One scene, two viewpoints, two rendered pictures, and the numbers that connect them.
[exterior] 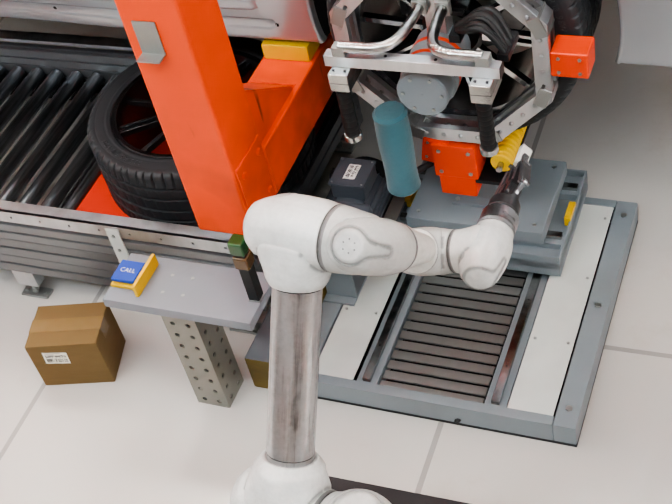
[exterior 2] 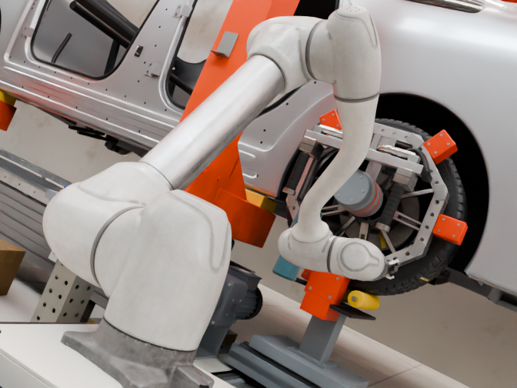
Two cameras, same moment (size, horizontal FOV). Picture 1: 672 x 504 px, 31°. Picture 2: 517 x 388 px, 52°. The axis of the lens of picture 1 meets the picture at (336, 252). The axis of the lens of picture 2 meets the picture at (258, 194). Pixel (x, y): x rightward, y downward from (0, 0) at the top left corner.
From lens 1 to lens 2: 2.03 m
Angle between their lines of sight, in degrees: 47
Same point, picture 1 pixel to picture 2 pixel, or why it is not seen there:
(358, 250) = (360, 11)
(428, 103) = (350, 194)
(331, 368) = not seen: hidden behind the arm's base
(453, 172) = (318, 292)
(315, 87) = (252, 222)
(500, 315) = not seen: outside the picture
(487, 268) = (368, 249)
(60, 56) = not seen: hidden behind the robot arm
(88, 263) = (34, 236)
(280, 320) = (241, 70)
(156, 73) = (211, 70)
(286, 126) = (232, 205)
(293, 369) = (224, 102)
